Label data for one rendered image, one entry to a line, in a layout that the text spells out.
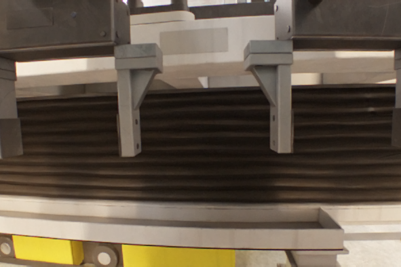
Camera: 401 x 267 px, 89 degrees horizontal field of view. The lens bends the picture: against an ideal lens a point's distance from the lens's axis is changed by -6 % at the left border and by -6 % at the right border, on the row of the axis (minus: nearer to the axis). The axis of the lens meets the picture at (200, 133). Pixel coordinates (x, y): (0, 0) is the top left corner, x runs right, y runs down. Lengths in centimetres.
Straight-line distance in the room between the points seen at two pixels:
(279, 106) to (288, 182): 50
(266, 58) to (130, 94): 13
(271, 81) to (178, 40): 18
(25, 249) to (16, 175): 45
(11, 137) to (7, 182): 74
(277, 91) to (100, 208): 68
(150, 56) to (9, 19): 13
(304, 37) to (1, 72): 29
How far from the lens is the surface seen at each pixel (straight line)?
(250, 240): 58
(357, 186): 77
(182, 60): 34
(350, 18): 24
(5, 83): 29
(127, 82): 21
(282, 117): 21
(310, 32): 22
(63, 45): 23
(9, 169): 99
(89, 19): 23
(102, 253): 117
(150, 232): 60
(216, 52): 34
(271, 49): 21
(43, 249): 126
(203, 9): 41
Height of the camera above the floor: 70
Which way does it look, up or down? 5 degrees down
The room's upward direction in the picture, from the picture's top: 2 degrees counter-clockwise
